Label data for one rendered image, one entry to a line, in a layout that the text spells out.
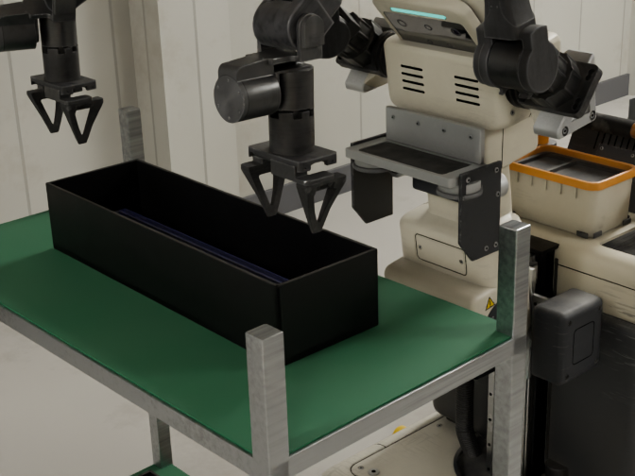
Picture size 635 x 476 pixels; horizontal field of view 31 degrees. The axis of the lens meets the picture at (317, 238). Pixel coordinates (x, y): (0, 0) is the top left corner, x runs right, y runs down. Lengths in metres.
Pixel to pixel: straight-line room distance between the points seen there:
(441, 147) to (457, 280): 0.25
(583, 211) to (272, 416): 1.12
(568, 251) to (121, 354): 1.00
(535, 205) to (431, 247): 0.30
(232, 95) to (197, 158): 2.78
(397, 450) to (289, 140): 1.24
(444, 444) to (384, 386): 1.16
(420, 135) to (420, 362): 0.62
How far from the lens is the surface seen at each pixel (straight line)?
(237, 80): 1.32
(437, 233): 2.02
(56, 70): 1.85
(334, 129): 4.78
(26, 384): 3.50
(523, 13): 1.68
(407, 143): 1.98
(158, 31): 3.93
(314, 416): 1.32
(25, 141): 3.91
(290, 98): 1.37
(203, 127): 4.10
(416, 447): 2.52
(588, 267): 2.16
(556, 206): 2.23
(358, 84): 2.08
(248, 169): 1.44
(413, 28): 1.92
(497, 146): 1.95
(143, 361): 1.47
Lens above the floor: 1.62
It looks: 22 degrees down
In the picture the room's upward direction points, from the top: 2 degrees counter-clockwise
